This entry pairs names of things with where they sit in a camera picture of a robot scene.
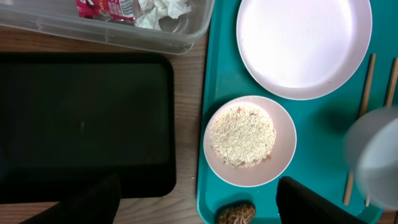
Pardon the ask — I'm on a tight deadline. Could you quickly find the brown food scrap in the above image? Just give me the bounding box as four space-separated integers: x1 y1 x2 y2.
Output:
217 203 256 224

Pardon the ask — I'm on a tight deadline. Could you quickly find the black plastic tray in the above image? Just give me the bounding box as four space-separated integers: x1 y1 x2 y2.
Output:
1 52 177 204

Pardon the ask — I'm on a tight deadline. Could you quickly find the pink bowl with rice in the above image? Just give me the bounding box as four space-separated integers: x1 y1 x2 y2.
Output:
203 95 297 187

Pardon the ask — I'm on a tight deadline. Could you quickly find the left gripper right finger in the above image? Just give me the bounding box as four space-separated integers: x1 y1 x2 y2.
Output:
275 176 363 224

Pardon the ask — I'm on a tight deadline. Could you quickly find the cooked rice pile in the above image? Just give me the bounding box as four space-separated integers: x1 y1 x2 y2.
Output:
210 103 277 168

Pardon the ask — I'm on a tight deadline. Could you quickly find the large white plate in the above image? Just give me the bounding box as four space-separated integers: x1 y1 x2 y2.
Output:
236 0 373 100

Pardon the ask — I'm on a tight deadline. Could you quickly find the left wooden chopstick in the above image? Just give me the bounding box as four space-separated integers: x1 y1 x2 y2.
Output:
343 53 376 206

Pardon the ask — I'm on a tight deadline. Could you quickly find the grey bowl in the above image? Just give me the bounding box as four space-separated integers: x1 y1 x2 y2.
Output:
345 106 397 210

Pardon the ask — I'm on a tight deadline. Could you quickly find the red snack wrapper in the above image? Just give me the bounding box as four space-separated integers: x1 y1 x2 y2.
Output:
76 0 143 23

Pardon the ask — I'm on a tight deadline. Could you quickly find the white napkin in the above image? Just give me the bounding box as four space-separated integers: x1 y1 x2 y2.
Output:
134 0 192 30

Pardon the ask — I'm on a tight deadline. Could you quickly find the teal serving tray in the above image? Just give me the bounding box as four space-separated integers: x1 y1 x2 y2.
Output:
197 0 397 223

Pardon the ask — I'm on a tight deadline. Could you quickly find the clear plastic waste bin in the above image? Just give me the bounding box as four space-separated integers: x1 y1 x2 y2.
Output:
1 0 215 55

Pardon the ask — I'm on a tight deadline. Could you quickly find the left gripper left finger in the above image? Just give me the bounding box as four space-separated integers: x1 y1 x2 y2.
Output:
21 174 121 224

